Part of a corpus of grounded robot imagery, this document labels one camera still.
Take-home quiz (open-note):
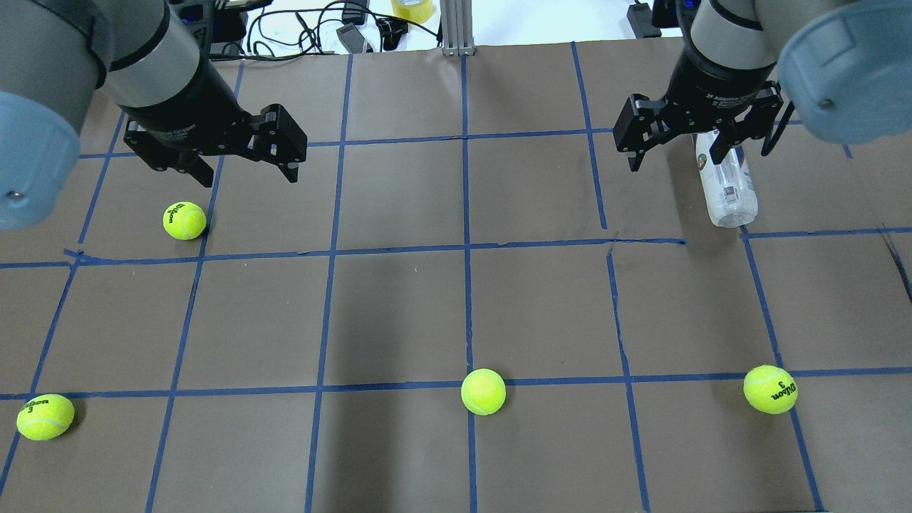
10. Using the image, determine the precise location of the yellow tape roll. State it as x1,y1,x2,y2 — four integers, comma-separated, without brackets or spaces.
390,0,435,24

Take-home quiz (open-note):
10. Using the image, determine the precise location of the tennis ball upper left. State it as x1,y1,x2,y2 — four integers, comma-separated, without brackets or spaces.
162,201,208,241

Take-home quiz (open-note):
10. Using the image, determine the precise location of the tennis ball lower right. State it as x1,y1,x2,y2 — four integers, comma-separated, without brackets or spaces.
742,365,798,415

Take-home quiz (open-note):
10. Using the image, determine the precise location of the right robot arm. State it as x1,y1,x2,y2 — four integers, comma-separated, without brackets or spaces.
613,1,911,172

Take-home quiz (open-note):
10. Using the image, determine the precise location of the tennis ball lower left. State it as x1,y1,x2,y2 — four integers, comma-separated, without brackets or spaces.
16,393,76,441

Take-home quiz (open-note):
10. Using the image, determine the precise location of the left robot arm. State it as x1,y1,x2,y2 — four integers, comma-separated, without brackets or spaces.
1,1,307,231

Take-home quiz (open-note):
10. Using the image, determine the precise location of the black power adapter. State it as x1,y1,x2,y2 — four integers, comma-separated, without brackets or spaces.
626,1,662,39

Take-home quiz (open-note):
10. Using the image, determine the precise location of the tennis ball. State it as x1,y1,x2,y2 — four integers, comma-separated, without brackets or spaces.
16,393,76,441
162,201,208,241
460,369,506,416
742,365,798,415

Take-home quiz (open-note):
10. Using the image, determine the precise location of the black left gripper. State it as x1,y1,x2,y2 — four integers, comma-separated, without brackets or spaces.
124,104,309,188

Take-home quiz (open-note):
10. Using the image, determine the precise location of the clear tennis ball can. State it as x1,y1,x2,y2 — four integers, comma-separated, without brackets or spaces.
695,130,759,228

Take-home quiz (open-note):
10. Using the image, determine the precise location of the tennis ball centre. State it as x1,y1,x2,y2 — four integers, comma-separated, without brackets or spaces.
460,369,506,416

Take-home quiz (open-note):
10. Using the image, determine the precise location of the black cable bundle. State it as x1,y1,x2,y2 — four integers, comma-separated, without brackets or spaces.
214,0,439,59

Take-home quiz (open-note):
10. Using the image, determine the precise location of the aluminium frame post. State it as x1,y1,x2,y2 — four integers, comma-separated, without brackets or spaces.
440,0,477,56

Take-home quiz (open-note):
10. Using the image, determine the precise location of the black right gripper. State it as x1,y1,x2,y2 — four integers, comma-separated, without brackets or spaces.
613,68,784,172

